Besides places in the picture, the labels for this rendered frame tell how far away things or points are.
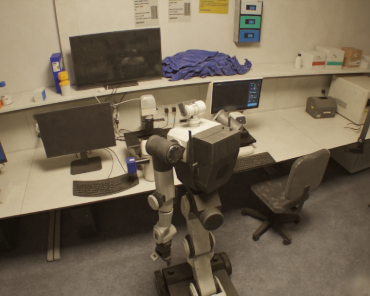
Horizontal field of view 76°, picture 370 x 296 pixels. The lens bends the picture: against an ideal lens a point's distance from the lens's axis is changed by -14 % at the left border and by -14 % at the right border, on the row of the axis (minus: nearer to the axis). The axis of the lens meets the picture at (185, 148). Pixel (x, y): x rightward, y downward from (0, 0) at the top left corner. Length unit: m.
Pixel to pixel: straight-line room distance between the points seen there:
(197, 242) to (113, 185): 0.71
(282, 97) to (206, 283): 2.16
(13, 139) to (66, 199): 0.95
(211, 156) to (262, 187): 1.28
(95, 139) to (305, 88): 2.41
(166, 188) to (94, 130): 0.92
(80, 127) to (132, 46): 0.76
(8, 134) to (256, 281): 2.47
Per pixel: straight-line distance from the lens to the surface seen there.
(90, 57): 2.19
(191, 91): 2.58
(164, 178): 1.21
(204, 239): 1.67
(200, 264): 1.80
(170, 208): 1.33
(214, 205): 1.37
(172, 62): 2.33
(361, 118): 3.29
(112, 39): 2.18
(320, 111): 3.16
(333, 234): 2.89
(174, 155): 1.12
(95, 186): 1.95
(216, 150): 1.15
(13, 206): 2.08
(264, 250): 2.53
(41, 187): 2.14
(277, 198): 2.31
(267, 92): 3.01
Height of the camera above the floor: 1.98
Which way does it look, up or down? 33 degrees down
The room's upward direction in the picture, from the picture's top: straight up
